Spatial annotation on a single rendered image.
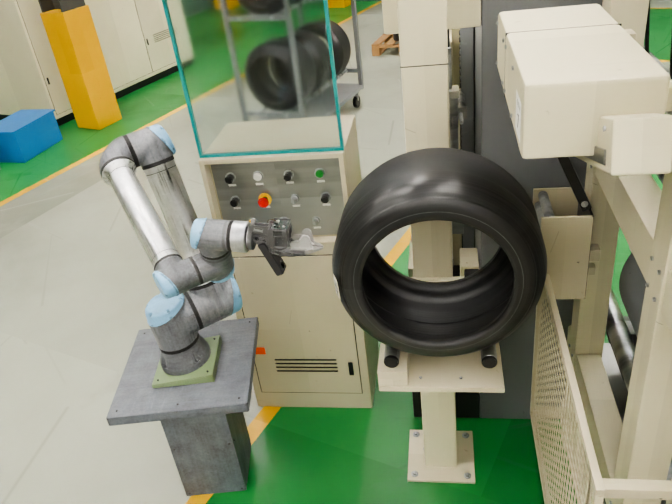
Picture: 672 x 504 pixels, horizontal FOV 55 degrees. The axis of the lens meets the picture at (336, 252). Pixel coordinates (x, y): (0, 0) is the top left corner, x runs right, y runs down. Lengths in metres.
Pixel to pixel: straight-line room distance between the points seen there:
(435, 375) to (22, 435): 2.18
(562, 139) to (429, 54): 0.67
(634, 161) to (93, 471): 2.60
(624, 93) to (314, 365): 1.99
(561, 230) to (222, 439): 1.48
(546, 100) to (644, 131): 0.18
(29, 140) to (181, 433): 4.86
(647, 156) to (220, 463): 2.04
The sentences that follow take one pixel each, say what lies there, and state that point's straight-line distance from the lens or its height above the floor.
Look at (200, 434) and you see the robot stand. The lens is 2.63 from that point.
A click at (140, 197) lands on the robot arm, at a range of 2.14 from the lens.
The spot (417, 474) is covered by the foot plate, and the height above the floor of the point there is 0.01.
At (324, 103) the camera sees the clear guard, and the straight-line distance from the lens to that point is 2.31.
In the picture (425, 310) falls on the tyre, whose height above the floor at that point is 0.92.
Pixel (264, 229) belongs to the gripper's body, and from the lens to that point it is 1.82.
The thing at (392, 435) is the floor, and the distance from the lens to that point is 2.94.
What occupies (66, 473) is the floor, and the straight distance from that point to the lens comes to 3.23.
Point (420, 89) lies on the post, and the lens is 1.89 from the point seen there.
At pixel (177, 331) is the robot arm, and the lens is 2.38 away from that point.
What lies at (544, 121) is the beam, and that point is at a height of 1.71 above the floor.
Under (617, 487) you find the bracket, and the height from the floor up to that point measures 0.98.
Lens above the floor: 2.17
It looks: 31 degrees down
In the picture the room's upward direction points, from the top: 8 degrees counter-clockwise
